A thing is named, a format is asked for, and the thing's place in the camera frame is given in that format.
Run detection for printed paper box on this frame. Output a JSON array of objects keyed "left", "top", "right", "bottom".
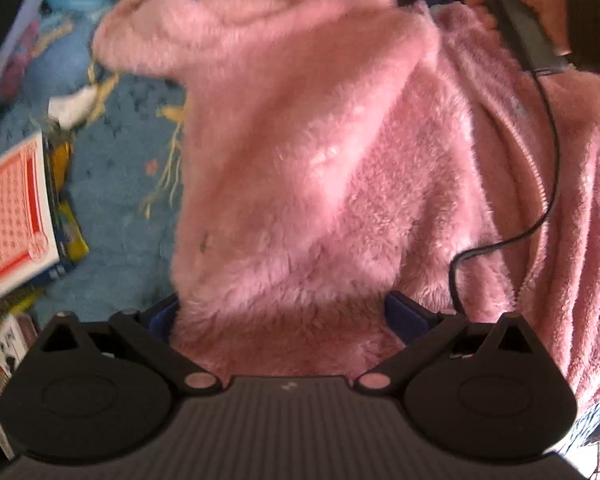
[{"left": 0, "top": 312, "right": 38, "bottom": 461}]

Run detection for pink fluffy jacket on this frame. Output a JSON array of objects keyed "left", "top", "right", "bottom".
[{"left": 92, "top": 0, "right": 600, "bottom": 411}]

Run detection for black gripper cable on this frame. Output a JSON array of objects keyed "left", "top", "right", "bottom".
[{"left": 450, "top": 67, "right": 561, "bottom": 313}]

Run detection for yellow package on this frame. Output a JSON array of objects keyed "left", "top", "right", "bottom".
[{"left": 45, "top": 135, "right": 91, "bottom": 271}]

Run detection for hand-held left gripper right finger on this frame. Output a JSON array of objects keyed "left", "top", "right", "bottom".
[{"left": 355, "top": 291, "right": 536, "bottom": 394}]

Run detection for white crumpled tissue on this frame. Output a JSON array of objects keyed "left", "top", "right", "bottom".
[{"left": 47, "top": 85, "right": 98, "bottom": 128}]

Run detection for light blue folded garment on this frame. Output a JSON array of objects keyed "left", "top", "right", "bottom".
[{"left": 0, "top": 0, "right": 53, "bottom": 131}]

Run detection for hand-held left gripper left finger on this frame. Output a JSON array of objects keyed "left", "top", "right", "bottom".
[{"left": 40, "top": 295, "right": 223, "bottom": 396}]

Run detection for red patterned card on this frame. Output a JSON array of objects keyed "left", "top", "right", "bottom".
[{"left": 0, "top": 130, "right": 63, "bottom": 311}]

